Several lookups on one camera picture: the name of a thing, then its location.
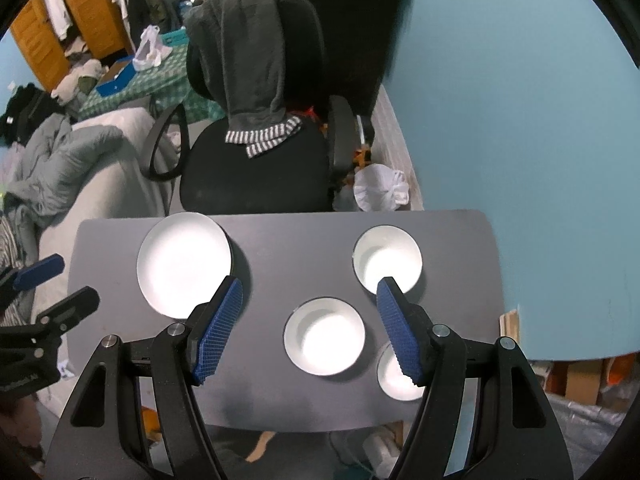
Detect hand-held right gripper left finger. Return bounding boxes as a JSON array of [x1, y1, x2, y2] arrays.
[[45, 275, 246, 480]]

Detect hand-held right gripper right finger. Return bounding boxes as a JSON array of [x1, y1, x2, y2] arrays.
[[376, 277, 573, 480]]

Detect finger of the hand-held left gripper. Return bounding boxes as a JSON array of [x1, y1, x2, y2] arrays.
[[32, 286, 101, 333], [12, 254, 66, 291]]

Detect white bowl with wave pattern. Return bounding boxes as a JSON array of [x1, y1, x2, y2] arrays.
[[283, 297, 366, 377], [376, 342, 431, 402], [352, 225, 424, 297]]

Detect white plate with black rim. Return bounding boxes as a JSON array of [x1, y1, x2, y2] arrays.
[[136, 212, 233, 318]]

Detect striped cloth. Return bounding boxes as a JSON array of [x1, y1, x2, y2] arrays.
[[0, 220, 36, 321]]

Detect wooden plank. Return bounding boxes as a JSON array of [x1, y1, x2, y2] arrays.
[[498, 310, 521, 356]]

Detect grey puffy duvet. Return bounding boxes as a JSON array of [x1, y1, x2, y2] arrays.
[[0, 112, 126, 231]]

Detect white crumpled floor bag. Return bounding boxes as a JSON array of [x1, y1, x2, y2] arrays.
[[352, 164, 411, 212]]

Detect black clothes pile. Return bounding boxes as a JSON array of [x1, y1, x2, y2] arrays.
[[0, 85, 56, 146]]

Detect black office chair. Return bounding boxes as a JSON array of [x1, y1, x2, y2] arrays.
[[141, 0, 376, 213]]

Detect cardboard box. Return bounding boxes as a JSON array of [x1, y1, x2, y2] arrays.
[[565, 360, 608, 406]]

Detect beige clothes pile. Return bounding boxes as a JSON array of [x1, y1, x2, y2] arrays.
[[50, 57, 108, 103]]

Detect blue flat box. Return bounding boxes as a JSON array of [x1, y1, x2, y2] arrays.
[[95, 60, 137, 97]]

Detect clear plastic sheet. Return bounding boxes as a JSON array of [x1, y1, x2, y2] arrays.
[[545, 392, 636, 480]]

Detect green checkered tablecloth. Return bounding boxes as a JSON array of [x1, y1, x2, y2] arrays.
[[80, 42, 228, 123]]

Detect white plastic bag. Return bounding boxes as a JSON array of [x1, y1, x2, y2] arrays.
[[131, 25, 173, 72]]

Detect orange wooden wardrobe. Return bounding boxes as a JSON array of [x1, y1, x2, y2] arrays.
[[10, 0, 136, 91]]

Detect white hanging shirt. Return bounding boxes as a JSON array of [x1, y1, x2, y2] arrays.
[[42, 0, 73, 41]]

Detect grey sweater with striped cuffs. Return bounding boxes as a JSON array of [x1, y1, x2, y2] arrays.
[[184, 0, 303, 159]]

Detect clothes rack with dark clothes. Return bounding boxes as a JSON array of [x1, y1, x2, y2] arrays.
[[112, 0, 183, 51]]

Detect black hanging coats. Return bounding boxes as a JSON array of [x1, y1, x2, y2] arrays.
[[305, 0, 431, 121]]

